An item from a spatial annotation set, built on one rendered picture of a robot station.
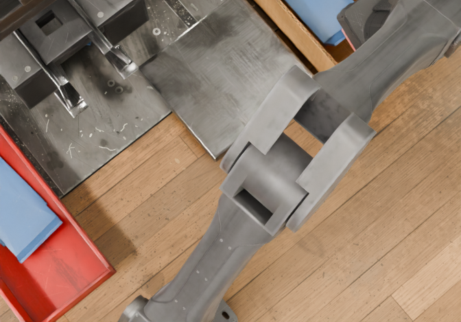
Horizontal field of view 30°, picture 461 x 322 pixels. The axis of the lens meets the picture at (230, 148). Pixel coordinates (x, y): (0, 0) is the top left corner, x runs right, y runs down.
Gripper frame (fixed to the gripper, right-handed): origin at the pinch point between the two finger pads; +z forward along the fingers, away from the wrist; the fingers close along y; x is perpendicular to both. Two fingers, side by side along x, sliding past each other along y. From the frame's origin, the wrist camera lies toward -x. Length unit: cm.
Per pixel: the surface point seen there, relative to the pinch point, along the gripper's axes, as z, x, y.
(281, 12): 1.8, 5.9, 6.9
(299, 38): 1.5, 5.9, 2.8
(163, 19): 12.6, 16.8, 13.3
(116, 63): 3.3, 26.7, 14.1
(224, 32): 7.0, 12.3, 8.1
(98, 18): 6.4, 24.9, 19.3
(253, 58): 4.3, 11.7, 3.7
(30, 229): 6.0, 47.5, 3.5
